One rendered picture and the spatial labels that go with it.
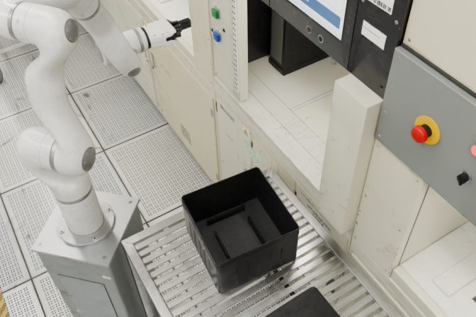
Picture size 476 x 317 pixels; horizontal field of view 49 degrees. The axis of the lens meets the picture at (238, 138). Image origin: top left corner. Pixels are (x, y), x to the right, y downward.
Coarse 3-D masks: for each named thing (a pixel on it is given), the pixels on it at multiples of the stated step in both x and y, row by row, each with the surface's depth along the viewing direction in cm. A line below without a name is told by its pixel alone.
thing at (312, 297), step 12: (312, 288) 149; (300, 300) 146; (312, 300) 146; (324, 300) 146; (276, 312) 144; (288, 312) 144; (300, 312) 144; (312, 312) 144; (324, 312) 144; (336, 312) 144
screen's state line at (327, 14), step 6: (300, 0) 136; (306, 0) 134; (312, 0) 132; (312, 6) 133; (318, 6) 131; (324, 6) 128; (318, 12) 132; (324, 12) 129; (330, 12) 127; (324, 18) 130; (330, 18) 128; (336, 18) 126; (336, 24) 127
